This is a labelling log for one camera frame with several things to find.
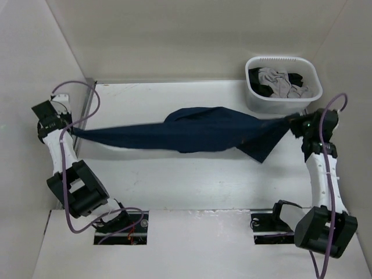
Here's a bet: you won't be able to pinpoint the black crumpled garment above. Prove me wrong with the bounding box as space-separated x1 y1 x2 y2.
248 67 305 98

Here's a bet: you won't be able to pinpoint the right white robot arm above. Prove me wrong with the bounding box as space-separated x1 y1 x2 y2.
269 109 358 258

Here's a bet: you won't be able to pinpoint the grey crumpled garment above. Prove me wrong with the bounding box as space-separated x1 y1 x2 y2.
257 67 314 99

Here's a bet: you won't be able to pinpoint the dark blue denim trousers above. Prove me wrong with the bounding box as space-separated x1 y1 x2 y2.
73 107 289 163

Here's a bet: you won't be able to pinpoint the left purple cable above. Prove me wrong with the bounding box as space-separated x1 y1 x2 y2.
51 81 145 244

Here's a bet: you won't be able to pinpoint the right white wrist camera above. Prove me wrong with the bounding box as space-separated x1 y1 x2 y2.
333 109 341 130

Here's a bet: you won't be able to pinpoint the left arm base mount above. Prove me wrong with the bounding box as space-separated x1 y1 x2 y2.
93 210 149 246

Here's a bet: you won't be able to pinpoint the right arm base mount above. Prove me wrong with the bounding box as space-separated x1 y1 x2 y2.
250 209 294 245

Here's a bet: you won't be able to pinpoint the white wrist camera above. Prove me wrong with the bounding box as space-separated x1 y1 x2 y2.
333 109 341 130
50 94 71 115

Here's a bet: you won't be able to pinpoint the white plastic laundry basket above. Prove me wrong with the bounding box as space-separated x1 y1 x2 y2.
245 56 323 115

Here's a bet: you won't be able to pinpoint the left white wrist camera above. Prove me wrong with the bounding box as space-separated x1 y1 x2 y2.
50 94 71 115

